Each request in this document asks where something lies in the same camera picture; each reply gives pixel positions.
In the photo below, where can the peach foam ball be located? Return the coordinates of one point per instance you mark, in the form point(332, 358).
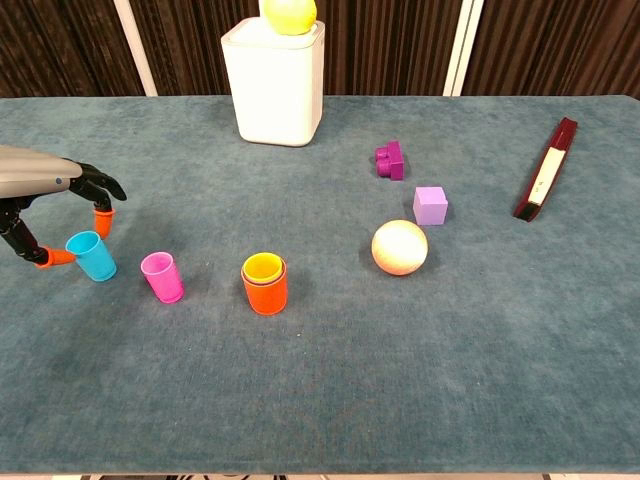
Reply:
point(400, 247)

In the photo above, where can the lilac foam cube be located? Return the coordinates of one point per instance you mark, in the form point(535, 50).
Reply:
point(429, 207)

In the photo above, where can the teal table cloth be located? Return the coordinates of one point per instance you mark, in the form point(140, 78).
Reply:
point(320, 375)

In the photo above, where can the purple toy brick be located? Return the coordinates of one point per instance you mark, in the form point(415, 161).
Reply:
point(392, 162)

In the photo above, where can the white square container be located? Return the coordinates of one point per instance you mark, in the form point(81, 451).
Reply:
point(275, 90)

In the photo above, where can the white partition frame post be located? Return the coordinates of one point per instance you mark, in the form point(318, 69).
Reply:
point(462, 50)
point(135, 50)

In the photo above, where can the dark red long box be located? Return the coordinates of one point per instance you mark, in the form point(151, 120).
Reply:
point(545, 170)

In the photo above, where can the yellow toy pear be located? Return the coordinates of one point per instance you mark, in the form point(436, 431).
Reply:
point(290, 17)

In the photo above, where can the pink plastic cup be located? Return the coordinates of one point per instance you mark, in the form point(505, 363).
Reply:
point(165, 280)

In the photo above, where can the cyan plastic cup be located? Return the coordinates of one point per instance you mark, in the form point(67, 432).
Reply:
point(95, 260)

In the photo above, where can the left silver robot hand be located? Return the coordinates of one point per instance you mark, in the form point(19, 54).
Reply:
point(35, 172)

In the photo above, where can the orange plastic cup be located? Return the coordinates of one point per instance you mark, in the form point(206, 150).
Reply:
point(265, 297)

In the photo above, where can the yellow plastic cup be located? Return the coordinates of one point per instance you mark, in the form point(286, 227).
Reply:
point(262, 267)

